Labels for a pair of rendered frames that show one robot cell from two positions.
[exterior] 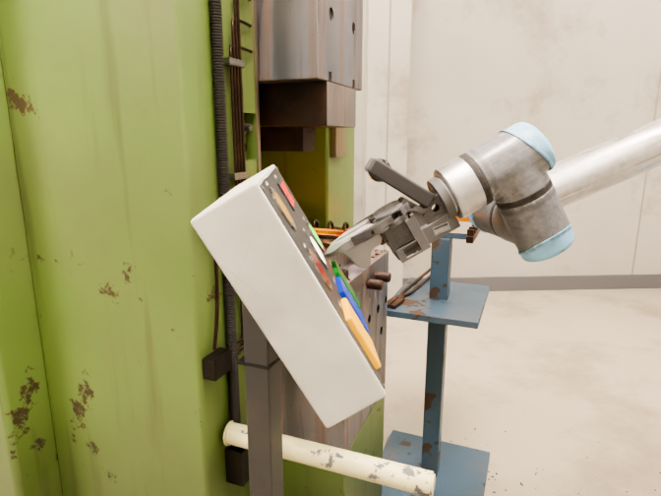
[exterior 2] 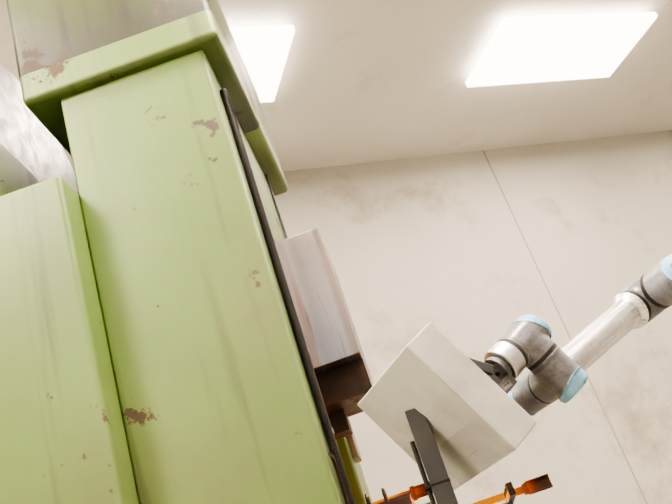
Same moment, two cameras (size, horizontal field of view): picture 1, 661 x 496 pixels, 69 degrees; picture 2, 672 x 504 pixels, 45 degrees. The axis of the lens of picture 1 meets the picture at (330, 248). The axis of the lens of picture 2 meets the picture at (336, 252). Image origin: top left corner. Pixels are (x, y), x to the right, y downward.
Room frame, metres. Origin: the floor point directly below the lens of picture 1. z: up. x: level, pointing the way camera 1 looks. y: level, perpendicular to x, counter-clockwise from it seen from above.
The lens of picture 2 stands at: (-0.89, 0.73, 0.71)
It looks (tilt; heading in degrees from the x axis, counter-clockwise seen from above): 25 degrees up; 339
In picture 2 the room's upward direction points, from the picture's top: 19 degrees counter-clockwise
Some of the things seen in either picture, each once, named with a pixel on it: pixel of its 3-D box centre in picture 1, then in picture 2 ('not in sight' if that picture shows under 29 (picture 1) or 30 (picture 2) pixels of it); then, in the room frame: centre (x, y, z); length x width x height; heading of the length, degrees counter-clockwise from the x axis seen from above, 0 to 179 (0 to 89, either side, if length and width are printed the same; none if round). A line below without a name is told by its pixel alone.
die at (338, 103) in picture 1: (265, 107); (302, 406); (1.28, 0.17, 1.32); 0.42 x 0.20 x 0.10; 68
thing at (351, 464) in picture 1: (324, 457); not in sight; (0.85, 0.01, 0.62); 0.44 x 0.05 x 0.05; 68
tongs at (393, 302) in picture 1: (418, 282); not in sight; (1.74, -0.33, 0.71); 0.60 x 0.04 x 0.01; 152
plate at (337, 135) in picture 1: (337, 129); (349, 433); (1.55, -0.02, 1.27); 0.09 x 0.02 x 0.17; 158
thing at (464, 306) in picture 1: (439, 299); not in sight; (1.60, -0.38, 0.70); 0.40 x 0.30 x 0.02; 158
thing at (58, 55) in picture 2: not in sight; (159, 87); (1.39, 0.31, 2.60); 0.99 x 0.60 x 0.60; 158
